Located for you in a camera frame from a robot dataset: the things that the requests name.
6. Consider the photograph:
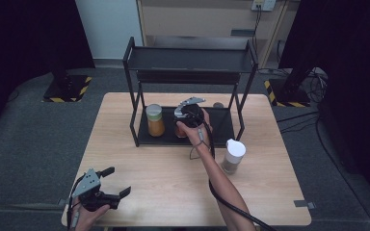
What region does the black curtain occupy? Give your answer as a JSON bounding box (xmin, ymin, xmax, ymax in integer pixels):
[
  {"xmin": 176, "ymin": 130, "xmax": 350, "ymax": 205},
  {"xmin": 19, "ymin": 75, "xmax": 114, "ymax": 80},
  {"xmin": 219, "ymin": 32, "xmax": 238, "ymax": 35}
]
[
  {"xmin": 278, "ymin": 0, "xmax": 370, "ymax": 201},
  {"xmin": 0, "ymin": 0, "xmax": 96, "ymax": 143}
]

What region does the person's right hand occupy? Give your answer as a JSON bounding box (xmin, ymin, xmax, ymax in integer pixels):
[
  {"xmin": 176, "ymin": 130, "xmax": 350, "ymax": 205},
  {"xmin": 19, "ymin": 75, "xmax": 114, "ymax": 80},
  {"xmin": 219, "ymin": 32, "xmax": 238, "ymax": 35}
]
[{"xmin": 175, "ymin": 108, "xmax": 214, "ymax": 148}]

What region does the person's left hand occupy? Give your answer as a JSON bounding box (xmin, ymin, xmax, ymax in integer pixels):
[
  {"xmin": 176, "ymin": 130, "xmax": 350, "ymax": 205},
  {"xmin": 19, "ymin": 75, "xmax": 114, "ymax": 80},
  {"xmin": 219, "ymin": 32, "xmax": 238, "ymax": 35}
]
[{"xmin": 71, "ymin": 196, "xmax": 112, "ymax": 231}]

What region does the white wall power outlet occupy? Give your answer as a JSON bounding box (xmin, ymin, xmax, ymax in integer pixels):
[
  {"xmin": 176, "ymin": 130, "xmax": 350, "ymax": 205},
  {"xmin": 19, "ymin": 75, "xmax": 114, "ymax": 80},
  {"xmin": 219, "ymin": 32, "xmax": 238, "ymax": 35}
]
[{"xmin": 251, "ymin": 0, "xmax": 277, "ymax": 13}]

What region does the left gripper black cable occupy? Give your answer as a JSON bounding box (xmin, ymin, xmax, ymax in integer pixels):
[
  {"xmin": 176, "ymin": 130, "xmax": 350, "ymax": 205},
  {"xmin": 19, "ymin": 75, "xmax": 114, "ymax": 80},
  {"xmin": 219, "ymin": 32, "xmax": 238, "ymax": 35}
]
[{"xmin": 66, "ymin": 174, "xmax": 88, "ymax": 231}]

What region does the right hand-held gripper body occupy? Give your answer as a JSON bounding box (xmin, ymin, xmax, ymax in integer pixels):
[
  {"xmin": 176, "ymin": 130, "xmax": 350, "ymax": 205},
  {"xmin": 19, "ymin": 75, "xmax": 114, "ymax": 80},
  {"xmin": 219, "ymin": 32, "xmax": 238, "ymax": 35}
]
[{"xmin": 173, "ymin": 96, "xmax": 207, "ymax": 129}]

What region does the black outlet cable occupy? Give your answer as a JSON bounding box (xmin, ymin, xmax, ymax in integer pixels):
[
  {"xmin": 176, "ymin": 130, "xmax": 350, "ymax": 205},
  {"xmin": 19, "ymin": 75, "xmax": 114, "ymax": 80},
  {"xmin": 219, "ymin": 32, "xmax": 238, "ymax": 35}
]
[{"xmin": 251, "ymin": 5, "xmax": 262, "ymax": 52}]

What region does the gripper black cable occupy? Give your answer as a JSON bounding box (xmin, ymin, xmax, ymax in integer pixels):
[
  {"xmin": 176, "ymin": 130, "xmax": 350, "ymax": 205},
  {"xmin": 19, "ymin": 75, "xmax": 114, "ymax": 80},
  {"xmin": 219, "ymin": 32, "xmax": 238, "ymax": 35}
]
[
  {"xmin": 66, "ymin": 174, "xmax": 88, "ymax": 231},
  {"xmin": 189, "ymin": 110, "xmax": 278, "ymax": 231}
]

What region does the red spice jar white lid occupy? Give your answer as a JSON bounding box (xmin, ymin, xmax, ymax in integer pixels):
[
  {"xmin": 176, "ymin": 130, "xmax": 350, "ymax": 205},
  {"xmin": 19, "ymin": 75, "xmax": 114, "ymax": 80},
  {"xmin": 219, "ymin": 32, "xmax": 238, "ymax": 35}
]
[{"xmin": 172, "ymin": 105, "xmax": 189, "ymax": 140}]

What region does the grey spice jar white lid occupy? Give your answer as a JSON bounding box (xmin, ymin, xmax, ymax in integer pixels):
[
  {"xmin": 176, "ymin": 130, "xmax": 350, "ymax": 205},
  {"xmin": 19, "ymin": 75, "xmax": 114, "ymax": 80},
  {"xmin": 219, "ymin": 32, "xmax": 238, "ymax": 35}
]
[{"xmin": 221, "ymin": 138, "xmax": 247, "ymax": 175}]

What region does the green label jar silver lid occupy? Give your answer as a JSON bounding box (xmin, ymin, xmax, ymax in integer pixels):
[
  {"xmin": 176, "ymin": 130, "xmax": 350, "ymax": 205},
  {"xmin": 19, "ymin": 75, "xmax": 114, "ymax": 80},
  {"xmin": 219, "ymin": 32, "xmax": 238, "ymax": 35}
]
[{"xmin": 145, "ymin": 103, "xmax": 167, "ymax": 138}]

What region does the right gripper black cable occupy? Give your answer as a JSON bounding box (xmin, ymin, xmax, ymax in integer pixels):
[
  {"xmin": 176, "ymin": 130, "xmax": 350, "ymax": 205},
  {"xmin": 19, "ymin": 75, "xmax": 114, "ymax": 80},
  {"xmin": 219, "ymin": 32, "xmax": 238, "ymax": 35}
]
[{"xmin": 189, "ymin": 110, "xmax": 278, "ymax": 231}]

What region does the black stand with striped base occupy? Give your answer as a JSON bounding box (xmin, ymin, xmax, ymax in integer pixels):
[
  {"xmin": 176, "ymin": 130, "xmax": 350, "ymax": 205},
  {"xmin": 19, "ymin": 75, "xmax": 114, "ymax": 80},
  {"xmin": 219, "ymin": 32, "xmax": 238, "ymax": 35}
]
[
  {"xmin": 42, "ymin": 47, "xmax": 93, "ymax": 104},
  {"xmin": 263, "ymin": 61, "xmax": 312, "ymax": 108}
]

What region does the tangled black cable bundle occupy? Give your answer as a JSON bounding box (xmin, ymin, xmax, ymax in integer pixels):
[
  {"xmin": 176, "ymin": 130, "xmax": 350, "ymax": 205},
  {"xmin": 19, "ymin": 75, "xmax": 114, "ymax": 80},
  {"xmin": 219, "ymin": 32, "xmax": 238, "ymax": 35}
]
[{"xmin": 306, "ymin": 67, "xmax": 330, "ymax": 104}]

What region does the black floor cable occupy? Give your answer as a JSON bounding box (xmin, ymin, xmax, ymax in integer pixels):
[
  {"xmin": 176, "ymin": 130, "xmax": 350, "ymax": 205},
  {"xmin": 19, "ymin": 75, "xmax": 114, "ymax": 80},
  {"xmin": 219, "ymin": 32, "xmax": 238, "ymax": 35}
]
[{"xmin": 276, "ymin": 110, "xmax": 370, "ymax": 231}]

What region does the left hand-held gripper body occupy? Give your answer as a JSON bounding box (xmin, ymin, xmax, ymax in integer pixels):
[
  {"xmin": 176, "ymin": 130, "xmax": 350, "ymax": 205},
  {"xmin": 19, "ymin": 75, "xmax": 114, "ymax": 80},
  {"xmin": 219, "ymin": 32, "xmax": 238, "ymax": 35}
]
[{"xmin": 71, "ymin": 167, "xmax": 122, "ymax": 213}]

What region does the black metal two-tier rack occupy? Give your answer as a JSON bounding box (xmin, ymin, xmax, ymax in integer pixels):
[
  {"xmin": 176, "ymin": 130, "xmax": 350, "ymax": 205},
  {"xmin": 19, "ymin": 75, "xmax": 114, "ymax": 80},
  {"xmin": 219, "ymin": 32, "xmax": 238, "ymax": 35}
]
[{"xmin": 122, "ymin": 36, "xmax": 259, "ymax": 148}]

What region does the grey wrist strap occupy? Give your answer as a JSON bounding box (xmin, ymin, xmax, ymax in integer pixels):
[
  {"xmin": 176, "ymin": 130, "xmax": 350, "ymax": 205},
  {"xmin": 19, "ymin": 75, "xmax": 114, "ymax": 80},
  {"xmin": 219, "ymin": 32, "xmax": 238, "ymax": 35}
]
[{"xmin": 188, "ymin": 127, "xmax": 214, "ymax": 161}]

